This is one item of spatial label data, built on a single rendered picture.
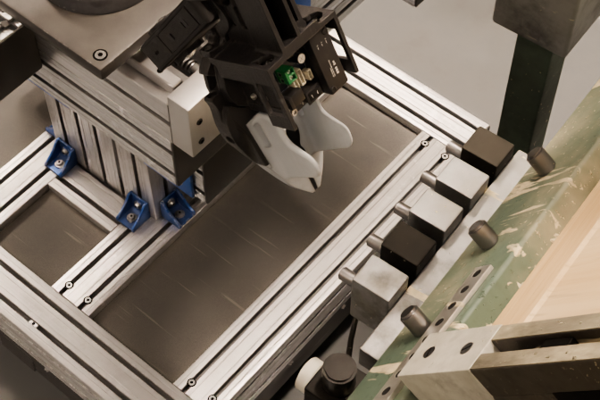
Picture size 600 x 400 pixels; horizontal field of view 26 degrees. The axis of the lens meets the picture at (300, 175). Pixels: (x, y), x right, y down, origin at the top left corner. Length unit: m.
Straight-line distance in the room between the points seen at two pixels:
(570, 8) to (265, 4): 0.94
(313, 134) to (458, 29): 1.91
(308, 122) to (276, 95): 0.11
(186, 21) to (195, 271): 1.36
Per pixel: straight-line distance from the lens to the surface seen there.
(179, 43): 0.94
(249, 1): 0.85
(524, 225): 1.49
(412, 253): 1.61
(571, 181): 1.52
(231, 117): 0.92
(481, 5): 2.92
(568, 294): 1.37
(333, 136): 0.96
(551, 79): 1.97
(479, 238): 1.50
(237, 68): 0.88
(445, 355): 1.30
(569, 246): 1.45
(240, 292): 2.22
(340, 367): 1.50
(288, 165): 0.96
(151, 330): 2.20
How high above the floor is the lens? 2.13
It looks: 55 degrees down
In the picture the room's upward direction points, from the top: straight up
